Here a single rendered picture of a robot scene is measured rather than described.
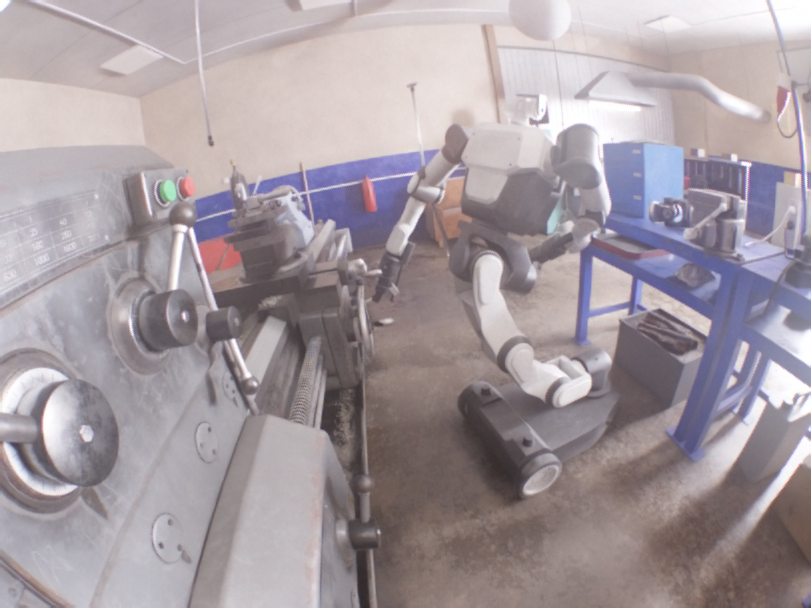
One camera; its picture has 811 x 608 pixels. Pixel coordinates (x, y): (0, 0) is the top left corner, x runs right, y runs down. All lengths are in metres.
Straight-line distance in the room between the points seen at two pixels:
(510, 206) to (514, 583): 1.18
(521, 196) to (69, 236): 0.93
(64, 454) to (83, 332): 0.14
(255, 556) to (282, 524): 0.07
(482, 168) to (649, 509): 1.37
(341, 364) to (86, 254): 0.92
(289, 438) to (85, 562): 0.42
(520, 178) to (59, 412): 0.97
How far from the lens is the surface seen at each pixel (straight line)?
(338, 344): 1.10
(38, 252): 0.35
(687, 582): 1.45
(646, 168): 1.94
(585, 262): 2.14
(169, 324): 0.36
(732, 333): 1.45
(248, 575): 0.48
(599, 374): 1.59
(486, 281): 0.99
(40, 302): 0.32
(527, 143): 0.96
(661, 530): 1.49
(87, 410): 0.26
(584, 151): 0.94
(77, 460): 0.25
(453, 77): 5.63
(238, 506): 0.52
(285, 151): 5.41
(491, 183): 0.97
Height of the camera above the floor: 1.21
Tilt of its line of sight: 23 degrees down
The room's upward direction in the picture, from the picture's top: 9 degrees counter-clockwise
